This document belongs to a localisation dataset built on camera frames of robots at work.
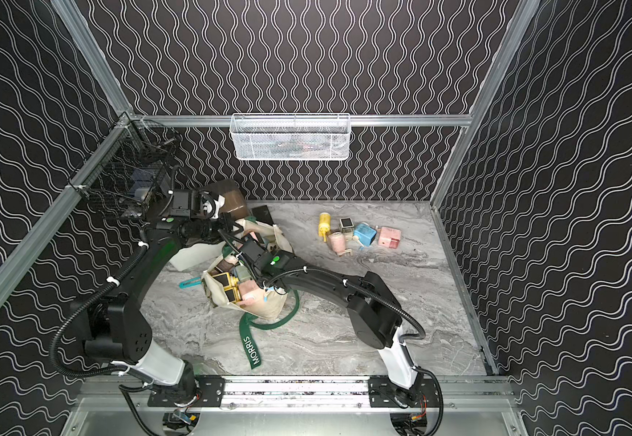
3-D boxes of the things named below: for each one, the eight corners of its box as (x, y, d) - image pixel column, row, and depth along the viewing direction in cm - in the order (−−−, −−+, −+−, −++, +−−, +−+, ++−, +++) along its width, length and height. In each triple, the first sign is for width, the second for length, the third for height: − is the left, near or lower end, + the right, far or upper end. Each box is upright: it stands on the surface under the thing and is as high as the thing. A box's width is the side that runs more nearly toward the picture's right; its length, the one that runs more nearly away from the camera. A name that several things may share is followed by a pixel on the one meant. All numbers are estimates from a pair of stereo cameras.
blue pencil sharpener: (351, 240, 110) (353, 232, 105) (358, 229, 113) (359, 220, 109) (369, 248, 107) (371, 239, 103) (375, 236, 111) (378, 227, 107)
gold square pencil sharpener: (341, 241, 108) (343, 230, 102) (337, 230, 111) (338, 219, 106) (353, 238, 108) (355, 227, 103) (349, 227, 112) (350, 216, 107)
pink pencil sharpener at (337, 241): (327, 254, 105) (328, 244, 99) (327, 242, 108) (327, 232, 103) (344, 255, 105) (346, 244, 99) (343, 242, 108) (345, 232, 103)
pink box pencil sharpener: (379, 248, 107) (381, 240, 103) (376, 234, 112) (379, 226, 108) (399, 248, 107) (403, 240, 103) (396, 234, 112) (399, 226, 108)
